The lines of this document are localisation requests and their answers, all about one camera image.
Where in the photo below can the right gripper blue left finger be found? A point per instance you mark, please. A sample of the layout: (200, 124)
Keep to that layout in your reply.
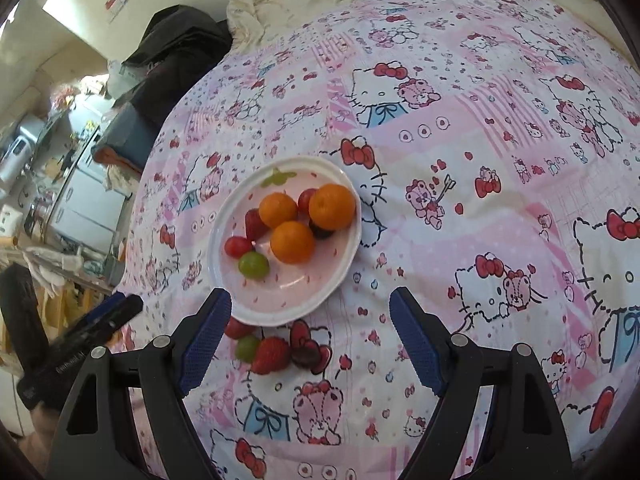
(198, 338)

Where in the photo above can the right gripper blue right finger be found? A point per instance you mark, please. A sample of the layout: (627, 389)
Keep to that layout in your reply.
(423, 337)

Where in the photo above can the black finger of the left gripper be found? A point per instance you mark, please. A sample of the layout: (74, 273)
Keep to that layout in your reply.
(100, 319)

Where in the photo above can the red cherry tomato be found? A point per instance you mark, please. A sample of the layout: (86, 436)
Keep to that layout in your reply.
(237, 246)
(237, 330)
(304, 199)

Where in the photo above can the green grape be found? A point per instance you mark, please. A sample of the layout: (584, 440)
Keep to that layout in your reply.
(254, 266)
(246, 349)

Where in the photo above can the dark purple grape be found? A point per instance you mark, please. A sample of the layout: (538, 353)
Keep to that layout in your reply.
(319, 233)
(306, 356)

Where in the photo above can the red strawberry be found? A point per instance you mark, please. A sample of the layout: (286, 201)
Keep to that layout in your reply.
(255, 228)
(272, 355)

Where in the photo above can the small orange mandarin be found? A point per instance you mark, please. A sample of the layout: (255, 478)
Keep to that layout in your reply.
(277, 208)

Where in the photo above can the person's left hand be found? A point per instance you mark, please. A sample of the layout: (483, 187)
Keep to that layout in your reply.
(37, 445)

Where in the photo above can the pink strawberry-print plate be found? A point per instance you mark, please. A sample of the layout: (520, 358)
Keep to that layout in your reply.
(289, 291)

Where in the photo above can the blue orange cushion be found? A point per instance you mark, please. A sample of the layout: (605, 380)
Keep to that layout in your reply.
(127, 141)

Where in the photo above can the pink Hello Kitty bedsheet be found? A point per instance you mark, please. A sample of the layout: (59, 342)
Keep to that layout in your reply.
(494, 145)

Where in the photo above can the black clothing pile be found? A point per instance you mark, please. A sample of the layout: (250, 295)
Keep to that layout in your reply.
(180, 46)

